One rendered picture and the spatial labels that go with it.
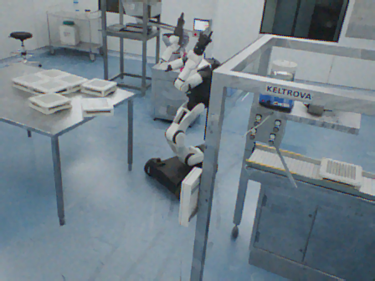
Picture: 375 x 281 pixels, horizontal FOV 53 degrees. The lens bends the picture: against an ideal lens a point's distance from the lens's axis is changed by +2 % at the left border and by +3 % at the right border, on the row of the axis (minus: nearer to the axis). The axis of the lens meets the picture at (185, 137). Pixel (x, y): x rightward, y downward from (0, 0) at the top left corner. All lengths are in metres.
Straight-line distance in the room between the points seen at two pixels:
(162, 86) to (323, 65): 3.53
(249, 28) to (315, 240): 5.23
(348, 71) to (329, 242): 5.08
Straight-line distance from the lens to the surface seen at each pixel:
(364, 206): 2.59
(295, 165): 2.70
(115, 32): 5.91
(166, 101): 5.04
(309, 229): 2.80
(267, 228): 2.87
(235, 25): 7.46
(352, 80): 7.60
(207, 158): 1.83
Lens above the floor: 2.16
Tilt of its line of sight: 27 degrees down
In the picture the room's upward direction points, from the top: 5 degrees clockwise
